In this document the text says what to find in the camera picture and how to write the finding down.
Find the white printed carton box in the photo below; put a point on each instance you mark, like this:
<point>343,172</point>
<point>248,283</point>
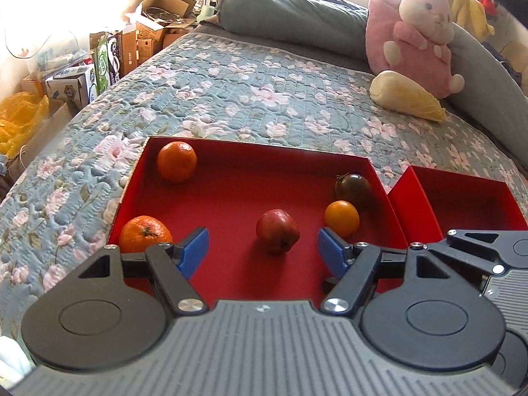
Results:
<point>75,85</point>

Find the yellow plush toy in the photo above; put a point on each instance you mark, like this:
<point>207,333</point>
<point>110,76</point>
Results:
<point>471,16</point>

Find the dark purple tomato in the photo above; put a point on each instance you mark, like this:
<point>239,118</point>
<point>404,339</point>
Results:
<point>353,188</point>

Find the yellow tomato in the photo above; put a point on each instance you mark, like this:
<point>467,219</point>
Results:
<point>342,218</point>

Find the yellow plastic bag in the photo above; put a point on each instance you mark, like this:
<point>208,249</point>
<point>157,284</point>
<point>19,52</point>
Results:
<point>21,115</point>

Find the floral quilted bedspread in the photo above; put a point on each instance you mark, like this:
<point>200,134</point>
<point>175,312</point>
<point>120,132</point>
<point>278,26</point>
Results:
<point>60,210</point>

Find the green white carton box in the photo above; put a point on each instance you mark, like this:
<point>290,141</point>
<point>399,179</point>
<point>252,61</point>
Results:
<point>104,50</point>

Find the grey-green duvet roll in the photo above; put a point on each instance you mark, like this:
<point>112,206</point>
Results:
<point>490,100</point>

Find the plush napa cabbage toy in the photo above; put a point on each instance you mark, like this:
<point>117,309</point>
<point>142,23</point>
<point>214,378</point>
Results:
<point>395,92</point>

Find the orange tangerine with stem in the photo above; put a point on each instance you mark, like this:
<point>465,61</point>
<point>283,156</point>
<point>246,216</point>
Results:
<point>141,232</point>

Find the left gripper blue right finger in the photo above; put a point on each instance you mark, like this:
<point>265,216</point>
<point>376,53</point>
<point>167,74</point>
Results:
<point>354,266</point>

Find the large red tomato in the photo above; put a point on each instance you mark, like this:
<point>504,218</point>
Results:
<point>277,231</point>

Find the red tray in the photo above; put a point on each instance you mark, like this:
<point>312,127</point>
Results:
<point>429,202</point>
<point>233,185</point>

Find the left red tray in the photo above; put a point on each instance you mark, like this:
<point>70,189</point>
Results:
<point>233,185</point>

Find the right red tray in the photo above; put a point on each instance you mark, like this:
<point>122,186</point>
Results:
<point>429,202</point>

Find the pink white plush hamster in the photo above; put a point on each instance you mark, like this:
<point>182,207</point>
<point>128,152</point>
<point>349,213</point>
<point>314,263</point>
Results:
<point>411,37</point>

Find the open brown cardboard box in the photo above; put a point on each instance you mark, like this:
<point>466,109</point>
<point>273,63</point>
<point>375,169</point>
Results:
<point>159,23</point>

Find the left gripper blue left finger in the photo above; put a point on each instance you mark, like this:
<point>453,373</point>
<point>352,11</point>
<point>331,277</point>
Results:
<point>171,267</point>

